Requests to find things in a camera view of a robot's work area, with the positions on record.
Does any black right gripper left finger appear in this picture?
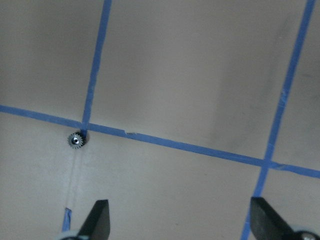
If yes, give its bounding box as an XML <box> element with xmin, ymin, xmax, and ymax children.
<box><xmin>76</xmin><ymin>199</ymin><xmax>111</xmax><ymax>240</ymax></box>

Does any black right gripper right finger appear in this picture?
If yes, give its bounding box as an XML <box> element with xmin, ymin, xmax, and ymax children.
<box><xmin>249</xmin><ymin>197</ymin><xmax>295</xmax><ymax>240</ymax></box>

